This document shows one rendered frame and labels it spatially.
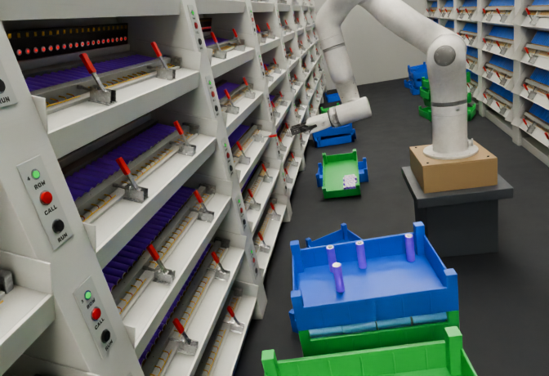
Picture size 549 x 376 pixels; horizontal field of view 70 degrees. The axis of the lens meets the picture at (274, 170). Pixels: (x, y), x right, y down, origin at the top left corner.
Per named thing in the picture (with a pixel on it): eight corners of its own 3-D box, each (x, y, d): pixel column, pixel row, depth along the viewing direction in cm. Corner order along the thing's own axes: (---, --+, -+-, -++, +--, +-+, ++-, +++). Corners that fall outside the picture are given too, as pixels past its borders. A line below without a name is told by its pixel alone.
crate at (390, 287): (423, 251, 91) (421, 220, 89) (459, 311, 72) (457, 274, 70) (296, 269, 94) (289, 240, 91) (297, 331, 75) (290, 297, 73)
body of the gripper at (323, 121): (335, 129, 159) (309, 137, 162) (336, 123, 168) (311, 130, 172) (329, 112, 157) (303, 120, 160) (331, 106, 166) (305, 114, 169)
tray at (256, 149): (270, 141, 188) (273, 122, 184) (237, 195, 133) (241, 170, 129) (229, 132, 190) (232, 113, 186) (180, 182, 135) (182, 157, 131)
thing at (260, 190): (278, 177, 195) (283, 152, 189) (249, 244, 140) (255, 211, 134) (238, 168, 197) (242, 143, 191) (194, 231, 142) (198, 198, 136)
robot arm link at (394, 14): (448, 78, 136) (451, 72, 149) (474, 48, 130) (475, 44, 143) (334, -3, 143) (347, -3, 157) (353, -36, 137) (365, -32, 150)
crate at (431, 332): (426, 279, 94) (423, 251, 91) (460, 344, 75) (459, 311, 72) (301, 297, 97) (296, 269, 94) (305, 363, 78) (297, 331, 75)
